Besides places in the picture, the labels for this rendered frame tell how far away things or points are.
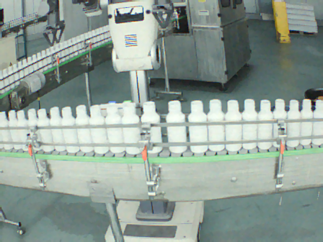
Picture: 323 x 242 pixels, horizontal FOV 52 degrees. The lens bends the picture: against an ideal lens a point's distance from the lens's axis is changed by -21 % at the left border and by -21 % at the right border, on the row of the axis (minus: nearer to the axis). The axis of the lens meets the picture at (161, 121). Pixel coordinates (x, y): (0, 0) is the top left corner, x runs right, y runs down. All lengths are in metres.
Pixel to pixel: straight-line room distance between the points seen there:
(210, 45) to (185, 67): 0.50
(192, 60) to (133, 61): 3.26
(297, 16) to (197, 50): 6.07
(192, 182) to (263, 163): 0.26
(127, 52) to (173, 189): 0.76
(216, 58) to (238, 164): 3.73
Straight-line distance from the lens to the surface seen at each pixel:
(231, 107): 1.27
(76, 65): 3.28
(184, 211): 2.32
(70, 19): 7.33
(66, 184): 1.50
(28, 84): 2.65
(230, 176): 1.34
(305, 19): 10.72
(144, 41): 1.84
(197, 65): 5.11
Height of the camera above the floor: 1.60
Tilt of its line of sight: 22 degrees down
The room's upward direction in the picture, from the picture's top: 6 degrees counter-clockwise
